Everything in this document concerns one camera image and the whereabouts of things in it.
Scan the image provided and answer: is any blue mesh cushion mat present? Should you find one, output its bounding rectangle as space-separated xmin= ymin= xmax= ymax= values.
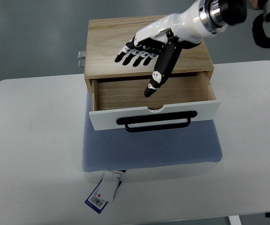
xmin=82 ymin=97 xmax=223 ymax=172

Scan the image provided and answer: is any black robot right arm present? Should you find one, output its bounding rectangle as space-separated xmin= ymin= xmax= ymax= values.
xmin=115 ymin=0 xmax=247 ymax=97

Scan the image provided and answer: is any white table leg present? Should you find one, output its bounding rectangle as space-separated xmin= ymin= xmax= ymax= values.
xmin=228 ymin=215 xmax=242 ymax=225

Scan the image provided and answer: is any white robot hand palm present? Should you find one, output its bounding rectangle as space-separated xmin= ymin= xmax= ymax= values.
xmin=134 ymin=0 xmax=207 ymax=47

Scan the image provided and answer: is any white top drawer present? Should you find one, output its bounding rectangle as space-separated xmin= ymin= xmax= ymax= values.
xmin=89 ymin=72 xmax=220 ymax=130

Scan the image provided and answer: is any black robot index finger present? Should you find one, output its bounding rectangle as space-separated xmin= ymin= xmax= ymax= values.
xmin=143 ymin=46 xmax=162 ymax=66

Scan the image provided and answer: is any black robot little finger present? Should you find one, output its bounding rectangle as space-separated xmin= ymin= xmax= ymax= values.
xmin=115 ymin=37 xmax=139 ymax=63

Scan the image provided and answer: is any white and blue price tag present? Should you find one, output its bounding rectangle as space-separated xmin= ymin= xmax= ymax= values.
xmin=85 ymin=170 xmax=126 ymax=214

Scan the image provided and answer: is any cardboard box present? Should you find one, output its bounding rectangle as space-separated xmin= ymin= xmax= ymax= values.
xmin=248 ymin=0 xmax=263 ymax=10

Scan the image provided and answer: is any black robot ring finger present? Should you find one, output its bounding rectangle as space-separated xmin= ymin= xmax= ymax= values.
xmin=123 ymin=43 xmax=148 ymax=66

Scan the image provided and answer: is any wooden drawer cabinet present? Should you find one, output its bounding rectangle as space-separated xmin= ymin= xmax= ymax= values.
xmin=85 ymin=15 xmax=215 ymax=102

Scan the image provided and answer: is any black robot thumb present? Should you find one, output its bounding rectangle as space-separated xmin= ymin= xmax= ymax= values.
xmin=144 ymin=37 xmax=182 ymax=97

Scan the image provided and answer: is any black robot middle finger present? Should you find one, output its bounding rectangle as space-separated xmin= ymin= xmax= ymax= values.
xmin=132 ymin=45 xmax=145 ymax=67

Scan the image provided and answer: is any grey metal table bracket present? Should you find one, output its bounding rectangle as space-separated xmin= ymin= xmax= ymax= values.
xmin=78 ymin=51 xmax=86 ymax=69

